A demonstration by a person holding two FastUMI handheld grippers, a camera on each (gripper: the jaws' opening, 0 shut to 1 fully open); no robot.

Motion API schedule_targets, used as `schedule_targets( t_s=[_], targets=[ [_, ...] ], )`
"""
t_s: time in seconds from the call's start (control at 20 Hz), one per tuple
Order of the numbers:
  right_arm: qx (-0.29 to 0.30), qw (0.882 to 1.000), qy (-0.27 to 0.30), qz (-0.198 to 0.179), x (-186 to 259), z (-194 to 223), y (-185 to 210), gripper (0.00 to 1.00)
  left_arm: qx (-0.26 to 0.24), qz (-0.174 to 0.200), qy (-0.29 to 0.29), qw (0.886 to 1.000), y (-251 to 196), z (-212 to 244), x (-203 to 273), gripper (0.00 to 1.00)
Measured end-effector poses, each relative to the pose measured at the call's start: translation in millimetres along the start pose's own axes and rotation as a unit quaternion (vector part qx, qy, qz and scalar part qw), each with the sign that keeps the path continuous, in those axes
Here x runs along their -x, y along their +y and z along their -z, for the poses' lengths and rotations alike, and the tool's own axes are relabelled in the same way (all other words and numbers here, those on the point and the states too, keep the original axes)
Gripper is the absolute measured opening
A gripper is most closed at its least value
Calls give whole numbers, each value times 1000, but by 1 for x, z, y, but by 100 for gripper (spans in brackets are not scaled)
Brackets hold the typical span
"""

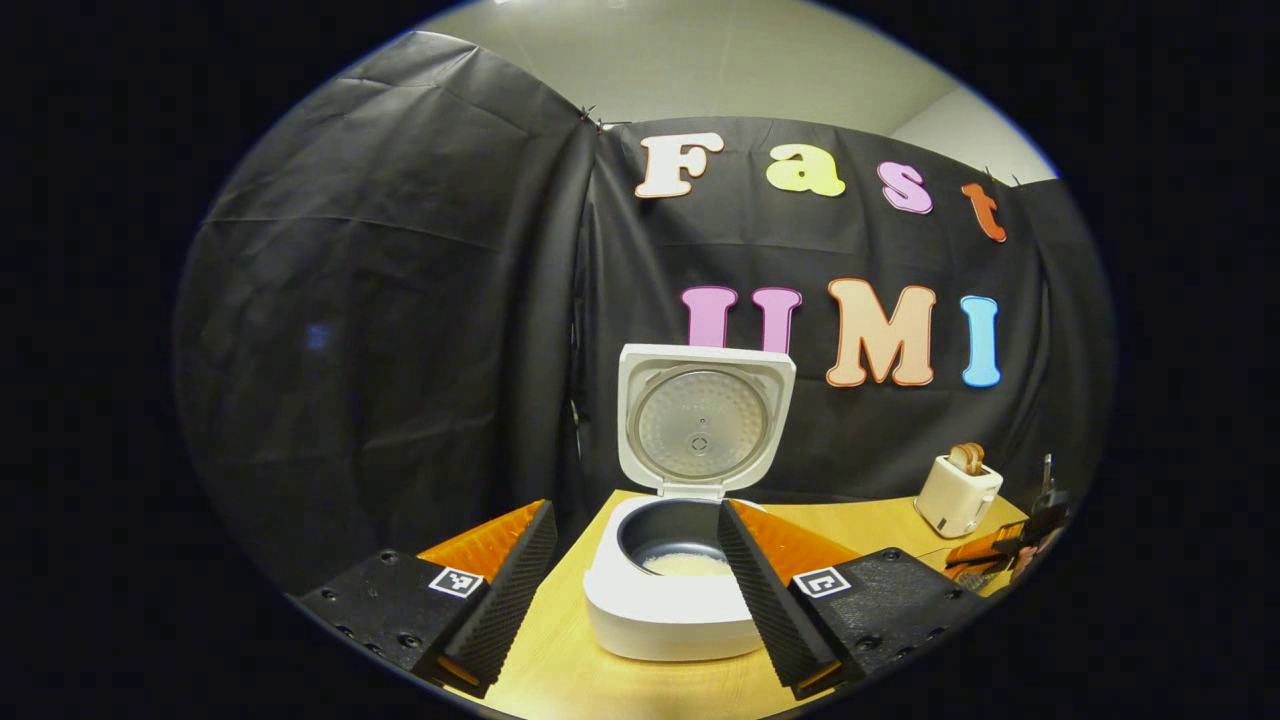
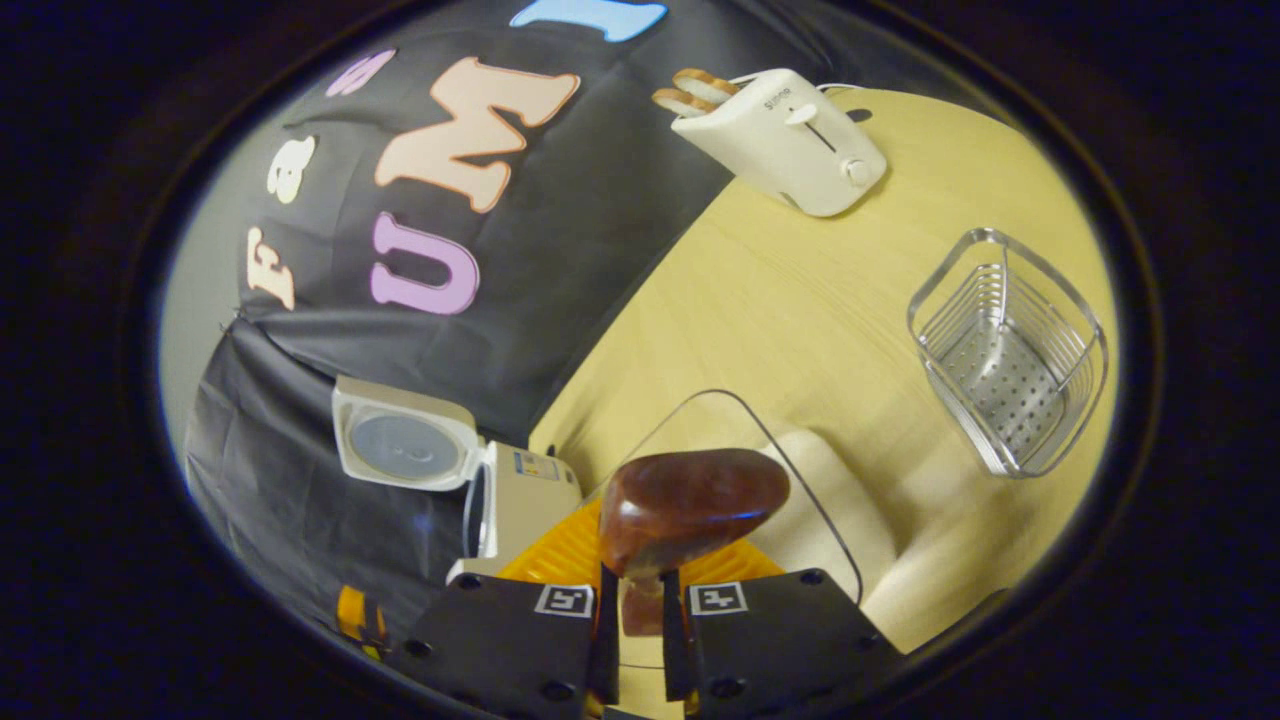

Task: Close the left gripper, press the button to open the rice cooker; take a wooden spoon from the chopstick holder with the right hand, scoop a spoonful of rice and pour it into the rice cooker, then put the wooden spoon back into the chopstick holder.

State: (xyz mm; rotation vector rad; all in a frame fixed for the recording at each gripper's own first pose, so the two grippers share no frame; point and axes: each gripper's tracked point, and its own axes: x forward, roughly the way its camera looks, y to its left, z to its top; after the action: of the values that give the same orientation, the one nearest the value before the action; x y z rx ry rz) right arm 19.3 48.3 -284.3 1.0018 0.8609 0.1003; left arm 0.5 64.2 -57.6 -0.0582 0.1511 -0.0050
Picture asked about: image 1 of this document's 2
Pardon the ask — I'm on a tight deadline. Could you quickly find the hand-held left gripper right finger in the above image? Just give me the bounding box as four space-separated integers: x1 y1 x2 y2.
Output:
715 498 988 701

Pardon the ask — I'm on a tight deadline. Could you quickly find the white rice cooker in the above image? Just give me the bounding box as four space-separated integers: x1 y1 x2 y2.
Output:
583 343 798 663

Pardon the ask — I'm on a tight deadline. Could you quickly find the white rice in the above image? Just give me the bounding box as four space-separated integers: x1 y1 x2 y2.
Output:
640 550 736 578

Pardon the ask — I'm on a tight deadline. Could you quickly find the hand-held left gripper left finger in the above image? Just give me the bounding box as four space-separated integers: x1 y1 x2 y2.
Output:
285 500 559 701

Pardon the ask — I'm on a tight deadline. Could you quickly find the black backdrop cloth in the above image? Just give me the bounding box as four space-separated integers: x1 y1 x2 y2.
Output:
172 30 1116 591

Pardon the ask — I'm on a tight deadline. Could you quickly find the white toaster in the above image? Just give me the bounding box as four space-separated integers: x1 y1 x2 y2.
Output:
914 455 1004 539

